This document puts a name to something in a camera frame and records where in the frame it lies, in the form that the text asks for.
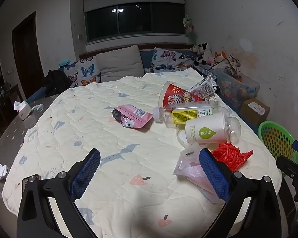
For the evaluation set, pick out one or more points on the butterfly print pillow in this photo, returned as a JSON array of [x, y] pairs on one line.
[[168, 59], [85, 72]]

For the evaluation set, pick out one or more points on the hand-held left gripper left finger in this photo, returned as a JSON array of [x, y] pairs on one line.
[[85, 173]]

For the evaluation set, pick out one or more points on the green plastic basket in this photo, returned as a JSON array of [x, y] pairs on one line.
[[275, 133]]

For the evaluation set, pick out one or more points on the clear plastic bag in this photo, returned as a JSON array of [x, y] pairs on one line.
[[188, 166]]

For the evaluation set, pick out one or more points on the red shredded mesh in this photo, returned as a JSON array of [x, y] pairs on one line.
[[228, 155]]

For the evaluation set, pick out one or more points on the wooden headboard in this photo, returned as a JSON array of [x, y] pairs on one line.
[[89, 54]]

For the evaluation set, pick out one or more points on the artificial flower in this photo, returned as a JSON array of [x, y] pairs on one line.
[[188, 26]]

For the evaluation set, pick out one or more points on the yellow label plastic bottle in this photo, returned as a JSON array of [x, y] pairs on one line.
[[186, 115]]

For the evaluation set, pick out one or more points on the grey pillow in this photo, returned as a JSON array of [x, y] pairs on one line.
[[119, 62]]

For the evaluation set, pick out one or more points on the orange fox plush toy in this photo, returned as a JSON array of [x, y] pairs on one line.
[[219, 55]]

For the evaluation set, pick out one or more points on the cream quilted blanket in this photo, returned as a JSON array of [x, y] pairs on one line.
[[89, 119]]

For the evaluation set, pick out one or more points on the tissue pack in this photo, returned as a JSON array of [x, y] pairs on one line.
[[24, 111]]

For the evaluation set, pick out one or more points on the spotted cloth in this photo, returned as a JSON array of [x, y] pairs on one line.
[[231, 64]]

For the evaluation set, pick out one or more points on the dark clothes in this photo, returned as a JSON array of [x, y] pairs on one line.
[[56, 81]]

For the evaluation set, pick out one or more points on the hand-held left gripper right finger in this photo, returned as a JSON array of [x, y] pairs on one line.
[[213, 173]]

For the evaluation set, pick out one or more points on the pink snack bag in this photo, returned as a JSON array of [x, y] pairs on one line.
[[129, 114]]

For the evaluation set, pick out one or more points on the window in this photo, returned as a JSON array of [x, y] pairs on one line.
[[101, 24]]

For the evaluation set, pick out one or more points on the grey star-print sheet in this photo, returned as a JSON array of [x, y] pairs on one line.
[[12, 138]]

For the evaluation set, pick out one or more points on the red printed paper cup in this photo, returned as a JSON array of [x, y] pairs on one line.
[[178, 95]]

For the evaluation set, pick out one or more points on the white milk carton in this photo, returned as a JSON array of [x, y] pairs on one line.
[[203, 88]]

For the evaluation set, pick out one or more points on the dark wooden door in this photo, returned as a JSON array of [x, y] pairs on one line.
[[27, 54]]

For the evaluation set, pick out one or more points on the clear storage bin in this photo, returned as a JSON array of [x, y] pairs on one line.
[[238, 89]]

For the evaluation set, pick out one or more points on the crumpled white paper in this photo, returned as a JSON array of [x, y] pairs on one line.
[[1, 171]]

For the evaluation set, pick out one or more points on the white cup with dome lid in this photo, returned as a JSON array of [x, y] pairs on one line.
[[206, 130]]

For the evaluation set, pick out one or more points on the cardboard box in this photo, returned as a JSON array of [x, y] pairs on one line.
[[253, 109]]

